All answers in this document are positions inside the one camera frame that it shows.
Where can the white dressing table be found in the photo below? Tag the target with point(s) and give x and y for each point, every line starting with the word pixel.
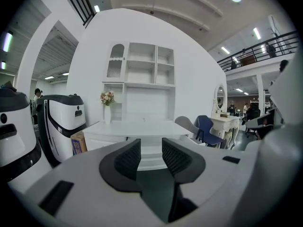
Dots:
pixel 225 126

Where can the white vase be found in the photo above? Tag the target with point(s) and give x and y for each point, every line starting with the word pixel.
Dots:
pixel 107 114

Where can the cardboard box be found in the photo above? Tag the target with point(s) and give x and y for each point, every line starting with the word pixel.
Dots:
pixel 78 143

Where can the black office chair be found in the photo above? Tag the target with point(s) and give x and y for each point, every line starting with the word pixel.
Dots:
pixel 253 117

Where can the white and black robot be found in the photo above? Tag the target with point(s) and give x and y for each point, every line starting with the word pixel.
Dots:
pixel 281 98
pixel 62 124
pixel 14 136

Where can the white desk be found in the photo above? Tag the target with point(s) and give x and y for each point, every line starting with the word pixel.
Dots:
pixel 142 128

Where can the pink flower bouquet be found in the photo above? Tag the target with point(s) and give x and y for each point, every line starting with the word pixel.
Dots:
pixel 107 98

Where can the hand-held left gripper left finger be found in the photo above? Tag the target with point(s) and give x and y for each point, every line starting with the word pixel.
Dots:
pixel 123 169

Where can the white hutch shelf unit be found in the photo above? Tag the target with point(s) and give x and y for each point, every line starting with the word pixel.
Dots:
pixel 142 79

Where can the white desk drawer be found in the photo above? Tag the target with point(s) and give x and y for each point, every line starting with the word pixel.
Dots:
pixel 151 155

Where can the black balcony railing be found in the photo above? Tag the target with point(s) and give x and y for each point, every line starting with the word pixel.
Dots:
pixel 258 49

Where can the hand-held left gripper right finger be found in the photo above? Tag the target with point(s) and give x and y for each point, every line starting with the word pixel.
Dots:
pixel 182 167

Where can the oval white-framed mirror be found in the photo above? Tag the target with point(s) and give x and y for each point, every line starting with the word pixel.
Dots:
pixel 220 98

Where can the blue chair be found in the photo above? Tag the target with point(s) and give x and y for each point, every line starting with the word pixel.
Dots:
pixel 206 129

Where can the ceiling strip light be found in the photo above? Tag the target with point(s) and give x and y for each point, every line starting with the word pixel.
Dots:
pixel 97 8
pixel 256 33
pixel 225 50
pixel 7 42

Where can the grey chair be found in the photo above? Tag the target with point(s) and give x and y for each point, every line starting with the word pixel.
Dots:
pixel 187 124

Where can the black stair railing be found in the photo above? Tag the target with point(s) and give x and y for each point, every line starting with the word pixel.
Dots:
pixel 79 3

